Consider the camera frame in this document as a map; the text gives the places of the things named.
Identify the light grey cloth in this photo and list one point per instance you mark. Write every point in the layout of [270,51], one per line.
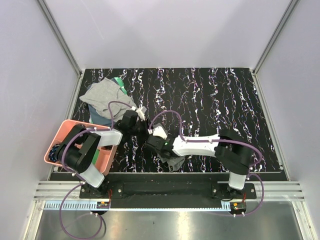
[99,95]

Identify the left aluminium frame post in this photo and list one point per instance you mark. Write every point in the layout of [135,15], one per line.
[59,36]

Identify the black blue patterned object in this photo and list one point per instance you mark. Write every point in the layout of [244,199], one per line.
[52,153]

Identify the aluminium frame post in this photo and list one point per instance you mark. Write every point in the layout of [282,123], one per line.
[276,34]
[59,36]

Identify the dark grey napkin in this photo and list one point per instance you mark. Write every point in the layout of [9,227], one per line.
[174,162]

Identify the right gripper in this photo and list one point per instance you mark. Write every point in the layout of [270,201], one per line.
[159,153]

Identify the dark blue cloth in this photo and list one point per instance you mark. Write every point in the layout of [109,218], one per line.
[96,119]

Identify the green oval object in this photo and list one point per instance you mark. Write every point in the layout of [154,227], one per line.
[95,157]

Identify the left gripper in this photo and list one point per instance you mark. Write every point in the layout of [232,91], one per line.
[146,129]

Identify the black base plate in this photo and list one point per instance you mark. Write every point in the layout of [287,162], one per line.
[166,191]

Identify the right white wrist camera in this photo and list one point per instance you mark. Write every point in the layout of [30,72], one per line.
[159,131]

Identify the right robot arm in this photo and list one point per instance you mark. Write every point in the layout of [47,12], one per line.
[227,147]

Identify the right aluminium frame post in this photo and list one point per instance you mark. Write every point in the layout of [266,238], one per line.
[276,34]

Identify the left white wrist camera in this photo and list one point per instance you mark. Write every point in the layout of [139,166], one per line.
[141,112]

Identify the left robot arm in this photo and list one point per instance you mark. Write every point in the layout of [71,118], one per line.
[87,150]

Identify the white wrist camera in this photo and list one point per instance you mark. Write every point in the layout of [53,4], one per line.
[159,131]
[141,112]

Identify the pink divided tray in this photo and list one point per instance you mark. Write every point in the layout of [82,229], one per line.
[107,146]

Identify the green packet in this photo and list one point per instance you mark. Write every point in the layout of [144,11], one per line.
[127,102]

